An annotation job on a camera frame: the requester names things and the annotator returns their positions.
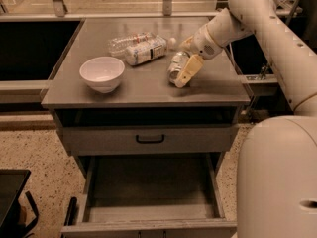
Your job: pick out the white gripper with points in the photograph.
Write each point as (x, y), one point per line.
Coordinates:
(202, 45)

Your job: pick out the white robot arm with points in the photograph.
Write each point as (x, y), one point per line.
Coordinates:
(277, 165)

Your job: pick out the grey metal drawer cabinet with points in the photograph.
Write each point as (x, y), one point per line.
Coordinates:
(145, 97)

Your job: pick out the closed grey top drawer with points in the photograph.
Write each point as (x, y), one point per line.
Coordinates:
(131, 140)

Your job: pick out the open grey middle drawer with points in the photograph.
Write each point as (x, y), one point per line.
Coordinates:
(150, 196)

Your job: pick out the white labelled plastic bottle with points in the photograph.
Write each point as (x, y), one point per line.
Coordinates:
(148, 50)

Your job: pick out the clear empty plastic bottle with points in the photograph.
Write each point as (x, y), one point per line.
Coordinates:
(116, 46)

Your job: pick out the metal rod with clamp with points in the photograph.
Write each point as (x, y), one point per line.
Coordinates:
(263, 72)

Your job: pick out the white ceramic bowl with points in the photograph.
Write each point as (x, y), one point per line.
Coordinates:
(102, 74)

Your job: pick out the black side table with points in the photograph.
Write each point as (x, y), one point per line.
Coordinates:
(12, 183)

